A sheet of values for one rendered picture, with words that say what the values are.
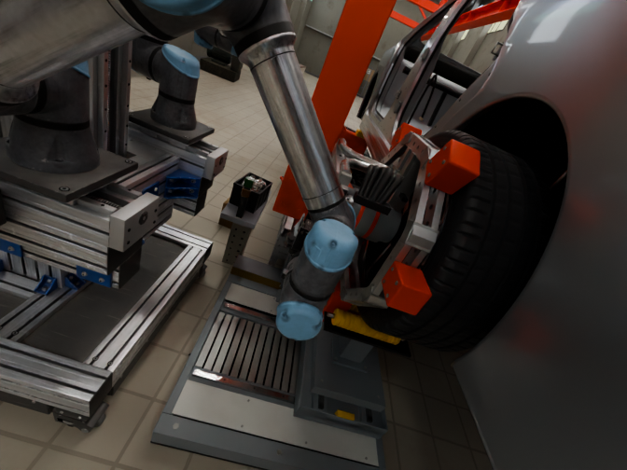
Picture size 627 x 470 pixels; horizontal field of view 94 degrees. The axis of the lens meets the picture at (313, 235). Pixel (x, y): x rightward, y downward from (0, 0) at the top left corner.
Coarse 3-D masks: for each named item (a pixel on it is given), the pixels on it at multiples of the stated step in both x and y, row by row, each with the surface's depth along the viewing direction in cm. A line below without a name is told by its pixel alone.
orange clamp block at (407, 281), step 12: (396, 264) 67; (384, 276) 70; (396, 276) 65; (408, 276) 64; (420, 276) 66; (384, 288) 68; (396, 288) 63; (408, 288) 61; (420, 288) 62; (396, 300) 63; (408, 300) 63; (420, 300) 63; (408, 312) 65
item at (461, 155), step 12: (456, 144) 62; (444, 156) 63; (456, 156) 61; (468, 156) 62; (480, 156) 63; (432, 168) 66; (444, 168) 62; (456, 168) 61; (468, 168) 61; (432, 180) 66; (444, 180) 65; (456, 180) 64; (468, 180) 63
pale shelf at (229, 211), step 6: (270, 192) 173; (228, 204) 145; (264, 204) 159; (228, 210) 141; (234, 210) 143; (258, 210) 152; (222, 216) 138; (228, 216) 138; (234, 216) 138; (246, 216) 142; (252, 216) 144; (258, 216) 146; (234, 222) 139; (240, 222) 139; (246, 222) 139; (252, 222) 140; (252, 228) 140
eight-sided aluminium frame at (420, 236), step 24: (408, 144) 88; (432, 144) 82; (432, 192) 71; (408, 216) 70; (432, 216) 67; (360, 240) 116; (408, 240) 66; (432, 240) 66; (384, 264) 73; (408, 264) 70; (360, 288) 83
